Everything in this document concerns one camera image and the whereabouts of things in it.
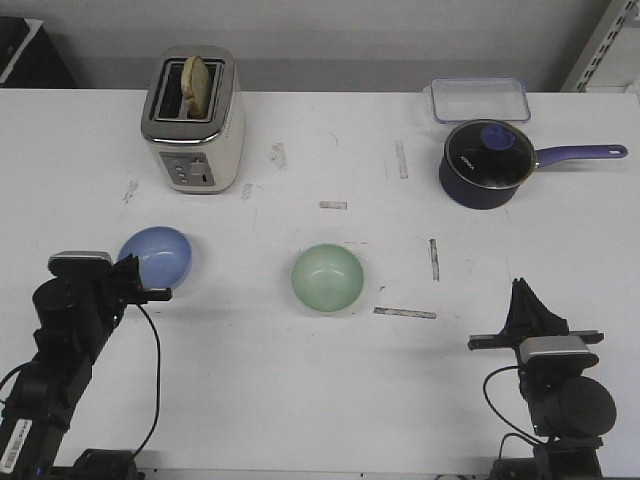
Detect glass lid with blue knob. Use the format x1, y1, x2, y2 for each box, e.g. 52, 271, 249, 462
444, 119, 535, 190

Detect green bowl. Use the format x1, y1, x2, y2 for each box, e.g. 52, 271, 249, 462
291, 243, 365, 314

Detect dark blue saucepan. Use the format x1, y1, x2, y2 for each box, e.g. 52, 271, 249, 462
439, 142, 628, 210

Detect blue bowl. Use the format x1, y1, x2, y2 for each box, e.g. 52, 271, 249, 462
117, 226, 192, 289

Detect clear plastic food container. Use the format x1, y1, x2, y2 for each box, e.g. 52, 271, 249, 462
423, 77, 531, 124

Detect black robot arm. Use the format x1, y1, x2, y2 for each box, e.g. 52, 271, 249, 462
468, 279, 617, 479
1, 251, 172, 479

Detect white slotted shelf upright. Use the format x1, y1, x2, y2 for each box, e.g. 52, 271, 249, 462
559, 1, 639, 94

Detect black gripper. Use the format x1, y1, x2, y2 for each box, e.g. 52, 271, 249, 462
467, 278, 604, 350
103, 254, 172, 320

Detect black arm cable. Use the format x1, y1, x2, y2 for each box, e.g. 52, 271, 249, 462
130, 302, 162, 459
482, 364, 541, 480

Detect cream and chrome toaster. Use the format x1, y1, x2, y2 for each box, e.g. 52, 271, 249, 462
141, 45, 246, 194

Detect toast slice in toaster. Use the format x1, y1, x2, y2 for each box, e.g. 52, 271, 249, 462
181, 56, 212, 119

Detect black box in corner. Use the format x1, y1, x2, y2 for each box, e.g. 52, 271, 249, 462
1, 16, 77, 89

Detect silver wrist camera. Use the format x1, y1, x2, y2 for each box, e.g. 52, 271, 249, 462
48, 251, 113, 277
518, 345, 599, 369

